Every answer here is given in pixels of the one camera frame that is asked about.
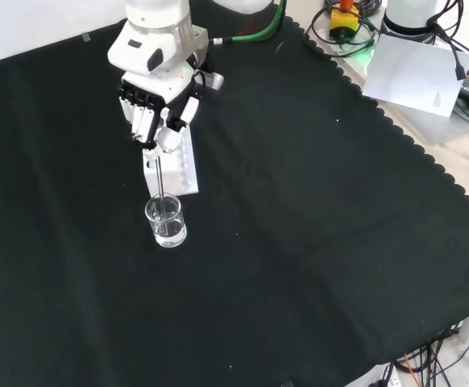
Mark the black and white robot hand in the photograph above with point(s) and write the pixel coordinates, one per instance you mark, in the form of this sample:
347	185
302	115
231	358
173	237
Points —
158	90

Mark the clear glass rod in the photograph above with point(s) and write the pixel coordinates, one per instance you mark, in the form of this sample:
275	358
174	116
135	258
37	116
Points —
160	177

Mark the white test tube rack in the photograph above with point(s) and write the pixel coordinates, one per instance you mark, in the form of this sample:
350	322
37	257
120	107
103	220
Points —
182	173

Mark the clear glass beaker with water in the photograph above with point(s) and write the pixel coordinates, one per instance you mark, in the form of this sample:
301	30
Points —
169	230

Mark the clear tape piece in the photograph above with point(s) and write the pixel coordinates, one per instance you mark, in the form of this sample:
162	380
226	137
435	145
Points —
287	384
86	37

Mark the black bench cloth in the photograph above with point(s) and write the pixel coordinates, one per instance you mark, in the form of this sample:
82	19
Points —
258	221

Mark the yellow stop button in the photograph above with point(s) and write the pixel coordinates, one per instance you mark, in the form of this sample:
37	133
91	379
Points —
344	24

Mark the white paper sheet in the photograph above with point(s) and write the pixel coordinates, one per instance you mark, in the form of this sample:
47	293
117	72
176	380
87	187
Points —
412	72

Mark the white socket strip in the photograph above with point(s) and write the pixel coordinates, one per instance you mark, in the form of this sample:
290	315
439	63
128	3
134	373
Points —
389	377

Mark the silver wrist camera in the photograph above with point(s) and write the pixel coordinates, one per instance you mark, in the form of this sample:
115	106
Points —
214	80

